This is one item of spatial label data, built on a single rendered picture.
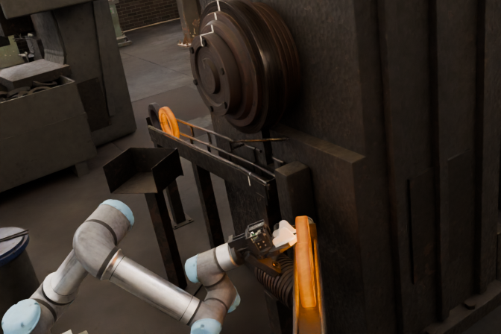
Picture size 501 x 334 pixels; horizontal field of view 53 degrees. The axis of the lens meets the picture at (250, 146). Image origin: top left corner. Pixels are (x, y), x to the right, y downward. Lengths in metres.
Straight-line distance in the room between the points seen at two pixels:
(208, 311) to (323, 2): 0.92
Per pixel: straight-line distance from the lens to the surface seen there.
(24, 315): 1.75
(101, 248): 1.42
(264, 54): 1.55
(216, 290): 1.50
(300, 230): 1.38
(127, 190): 2.27
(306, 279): 1.23
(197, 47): 1.73
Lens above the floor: 1.52
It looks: 23 degrees down
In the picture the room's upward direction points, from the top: 10 degrees counter-clockwise
